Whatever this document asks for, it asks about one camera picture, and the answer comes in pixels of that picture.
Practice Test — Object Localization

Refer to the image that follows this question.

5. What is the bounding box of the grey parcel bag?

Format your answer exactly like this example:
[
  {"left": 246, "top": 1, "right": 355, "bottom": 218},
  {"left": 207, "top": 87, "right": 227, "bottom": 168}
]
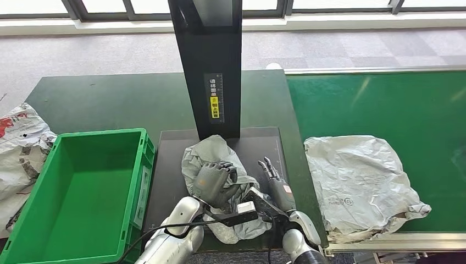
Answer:
[{"left": 181, "top": 135, "right": 274, "bottom": 245}]

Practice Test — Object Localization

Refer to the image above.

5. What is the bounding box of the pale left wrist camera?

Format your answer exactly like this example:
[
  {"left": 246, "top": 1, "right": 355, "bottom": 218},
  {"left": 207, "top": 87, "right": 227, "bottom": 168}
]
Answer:
[{"left": 236, "top": 201, "right": 258, "bottom": 216}]

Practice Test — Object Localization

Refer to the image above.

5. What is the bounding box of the green plastic crate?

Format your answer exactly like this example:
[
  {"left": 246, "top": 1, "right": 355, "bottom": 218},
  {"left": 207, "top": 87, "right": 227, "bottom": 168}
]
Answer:
[{"left": 0, "top": 128, "right": 156, "bottom": 264}]

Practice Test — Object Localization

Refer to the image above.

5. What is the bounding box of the black yellow ruler label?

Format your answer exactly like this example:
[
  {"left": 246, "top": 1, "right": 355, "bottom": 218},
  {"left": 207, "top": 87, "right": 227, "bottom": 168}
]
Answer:
[{"left": 203, "top": 73, "right": 225, "bottom": 125}]

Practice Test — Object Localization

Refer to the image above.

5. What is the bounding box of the black inbound scanner machine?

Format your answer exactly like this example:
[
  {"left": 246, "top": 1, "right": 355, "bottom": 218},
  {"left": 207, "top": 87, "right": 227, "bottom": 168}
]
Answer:
[{"left": 143, "top": 0, "right": 294, "bottom": 253}]

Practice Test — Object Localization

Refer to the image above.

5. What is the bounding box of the black left camera bracket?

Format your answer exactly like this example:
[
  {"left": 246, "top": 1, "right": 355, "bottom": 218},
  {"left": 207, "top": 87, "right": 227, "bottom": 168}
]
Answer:
[{"left": 203, "top": 209, "right": 260, "bottom": 227}]

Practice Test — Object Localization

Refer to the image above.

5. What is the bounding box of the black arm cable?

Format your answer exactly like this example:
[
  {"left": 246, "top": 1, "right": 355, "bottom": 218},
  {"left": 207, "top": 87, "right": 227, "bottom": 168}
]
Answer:
[
  {"left": 116, "top": 214, "right": 234, "bottom": 264},
  {"left": 267, "top": 214, "right": 276, "bottom": 264}
]

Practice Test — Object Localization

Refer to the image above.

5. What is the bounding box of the black camera bracket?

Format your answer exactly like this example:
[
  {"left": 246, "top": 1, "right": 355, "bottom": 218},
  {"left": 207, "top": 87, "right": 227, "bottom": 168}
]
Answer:
[
  {"left": 242, "top": 186, "right": 289, "bottom": 221},
  {"left": 203, "top": 209, "right": 260, "bottom": 227}
]

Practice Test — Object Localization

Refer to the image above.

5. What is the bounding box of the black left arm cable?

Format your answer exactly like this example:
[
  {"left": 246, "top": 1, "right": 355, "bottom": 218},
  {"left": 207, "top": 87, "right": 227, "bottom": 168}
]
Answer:
[{"left": 116, "top": 214, "right": 234, "bottom": 264}]

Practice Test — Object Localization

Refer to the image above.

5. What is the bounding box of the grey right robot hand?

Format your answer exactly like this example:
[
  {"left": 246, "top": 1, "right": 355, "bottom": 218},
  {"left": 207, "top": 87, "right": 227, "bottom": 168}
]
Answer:
[{"left": 257, "top": 156, "right": 296, "bottom": 213}]

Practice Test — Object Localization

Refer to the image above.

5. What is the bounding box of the green conveyor belt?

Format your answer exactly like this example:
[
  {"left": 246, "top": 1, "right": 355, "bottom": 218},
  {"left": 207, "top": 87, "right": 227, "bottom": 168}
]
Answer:
[{"left": 285, "top": 71, "right": 466, "bottom": 234}]

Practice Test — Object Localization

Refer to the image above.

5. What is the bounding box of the dark window frame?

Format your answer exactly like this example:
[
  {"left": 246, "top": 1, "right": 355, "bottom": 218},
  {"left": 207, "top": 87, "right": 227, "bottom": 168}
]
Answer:
[{"left": 0, "top": 0, "right": 466, "bottom": 23}]

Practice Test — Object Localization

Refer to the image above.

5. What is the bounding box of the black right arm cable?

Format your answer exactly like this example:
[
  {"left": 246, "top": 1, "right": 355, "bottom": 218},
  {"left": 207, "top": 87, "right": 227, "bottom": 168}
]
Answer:
[{"left": 267, "top": 214, "right": 276, "bottom": 264}]

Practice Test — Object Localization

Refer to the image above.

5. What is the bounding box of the dark machine screen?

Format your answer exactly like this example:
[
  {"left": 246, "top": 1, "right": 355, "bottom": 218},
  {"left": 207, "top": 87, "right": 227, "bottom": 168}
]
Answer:
[{"left": 192, "top": 0, "right": 234, "bottom": 27}]

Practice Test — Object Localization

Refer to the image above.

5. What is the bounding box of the black right camera bracket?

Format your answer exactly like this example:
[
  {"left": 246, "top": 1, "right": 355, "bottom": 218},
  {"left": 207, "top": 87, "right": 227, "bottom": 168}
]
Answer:
[{"left": 242, "top": 186, "right": 289, "bottom": 221}]

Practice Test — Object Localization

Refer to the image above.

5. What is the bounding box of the dark green table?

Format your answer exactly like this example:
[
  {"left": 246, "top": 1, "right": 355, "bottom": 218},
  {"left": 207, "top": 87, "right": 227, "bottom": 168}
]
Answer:
[{"left": 24, "top": 70, "right": 329, "bottom": 256}]

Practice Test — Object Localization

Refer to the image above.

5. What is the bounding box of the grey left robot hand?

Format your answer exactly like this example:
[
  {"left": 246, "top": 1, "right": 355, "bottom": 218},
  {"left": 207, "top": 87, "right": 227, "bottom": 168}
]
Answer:
[{"left": 192, "top": 161, "right": 241, "bottom": 209}]

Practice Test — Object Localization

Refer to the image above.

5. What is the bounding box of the white bag red print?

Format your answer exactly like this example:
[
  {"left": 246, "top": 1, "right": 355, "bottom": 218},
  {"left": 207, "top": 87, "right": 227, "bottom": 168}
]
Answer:
[{"left": 0, "top": 103, "right": 58, "bottom": 239}]

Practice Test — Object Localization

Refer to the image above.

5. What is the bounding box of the pale parcel bag brown edge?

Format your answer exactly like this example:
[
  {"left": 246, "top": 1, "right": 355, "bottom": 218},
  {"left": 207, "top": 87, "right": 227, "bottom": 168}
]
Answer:
[{"left": 304, "top": 135, "right": 432, "bottom": 244}]

